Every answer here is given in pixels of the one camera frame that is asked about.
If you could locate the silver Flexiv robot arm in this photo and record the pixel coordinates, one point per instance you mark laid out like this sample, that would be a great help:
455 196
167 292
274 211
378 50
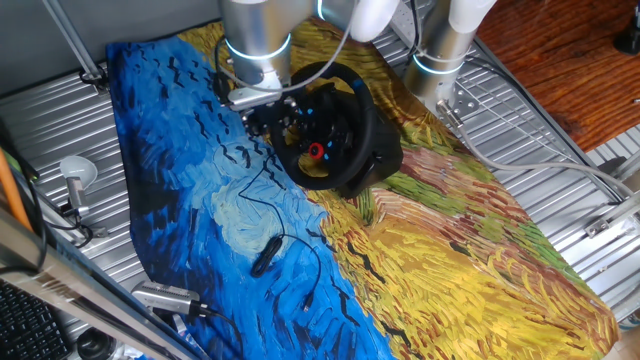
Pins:
255 35

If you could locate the black keyboard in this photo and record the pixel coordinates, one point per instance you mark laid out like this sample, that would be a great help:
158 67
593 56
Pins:
25 330

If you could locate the aluminium frame pole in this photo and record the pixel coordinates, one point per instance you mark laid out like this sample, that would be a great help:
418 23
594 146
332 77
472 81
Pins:
70 35

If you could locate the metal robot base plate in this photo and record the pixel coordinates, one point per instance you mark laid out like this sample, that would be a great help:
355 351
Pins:
467 102

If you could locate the black racing steering wheel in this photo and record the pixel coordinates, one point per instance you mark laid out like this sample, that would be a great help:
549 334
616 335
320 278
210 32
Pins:
367 130

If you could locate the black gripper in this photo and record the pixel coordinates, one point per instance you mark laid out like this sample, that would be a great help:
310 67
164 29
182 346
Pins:
267 117

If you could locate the silver depth camera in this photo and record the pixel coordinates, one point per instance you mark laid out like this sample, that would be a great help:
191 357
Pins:
165 297

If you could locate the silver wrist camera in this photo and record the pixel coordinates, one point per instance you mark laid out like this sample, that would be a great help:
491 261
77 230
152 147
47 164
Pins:
252 97

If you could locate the white power strip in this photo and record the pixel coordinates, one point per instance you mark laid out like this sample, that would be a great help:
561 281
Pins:
402 20

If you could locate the aluminium frame beam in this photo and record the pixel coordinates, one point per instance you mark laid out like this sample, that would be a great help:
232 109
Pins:
75 295

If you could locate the aluminium profile bracket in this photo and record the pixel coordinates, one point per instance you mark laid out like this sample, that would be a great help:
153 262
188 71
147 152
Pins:
607 222

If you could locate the black round foot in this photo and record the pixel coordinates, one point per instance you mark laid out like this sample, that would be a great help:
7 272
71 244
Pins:
627 42

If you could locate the painted wheat field mat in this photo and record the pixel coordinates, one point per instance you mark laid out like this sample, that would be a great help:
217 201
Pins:
450 275

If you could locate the orange pole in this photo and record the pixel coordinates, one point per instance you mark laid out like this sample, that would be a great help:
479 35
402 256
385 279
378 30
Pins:
12 195

